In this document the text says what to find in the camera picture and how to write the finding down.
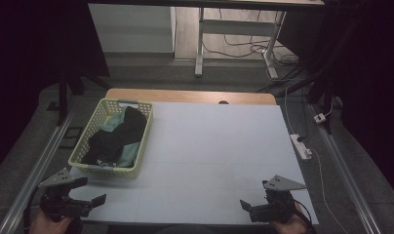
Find white power cable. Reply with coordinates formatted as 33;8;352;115
310;148;350;234

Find white desk frame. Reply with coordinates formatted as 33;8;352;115
194;7;288;81

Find white power adapter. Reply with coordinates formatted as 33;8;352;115
313;112;328;125

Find pale yellow plastic basket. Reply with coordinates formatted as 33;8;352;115
67;97;154;179

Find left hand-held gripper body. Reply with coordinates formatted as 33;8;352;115
37;167;93;223

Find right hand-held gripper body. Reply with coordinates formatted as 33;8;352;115
249;175;307;224

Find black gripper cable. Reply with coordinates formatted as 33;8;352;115
292;198;318;234
21;186;43;232

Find light green cloth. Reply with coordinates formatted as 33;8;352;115
97;106;142;169

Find person's right hand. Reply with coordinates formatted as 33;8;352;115
270;203;309;234

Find white power strip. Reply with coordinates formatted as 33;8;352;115
289;133;313;162

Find black floor cables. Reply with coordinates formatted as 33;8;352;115
203;8;300;74

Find black cloth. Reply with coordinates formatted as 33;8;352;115
80;105;148;166

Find black tripod stand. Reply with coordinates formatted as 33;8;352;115
45;61;113;127
256;13;365;136

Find metal floor rail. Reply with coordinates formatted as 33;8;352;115
310;102;383;234
0;106;76;234

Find white table mat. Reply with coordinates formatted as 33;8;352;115
68;100;320;226

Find person's left hand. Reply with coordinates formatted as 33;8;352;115
28;210;73;234

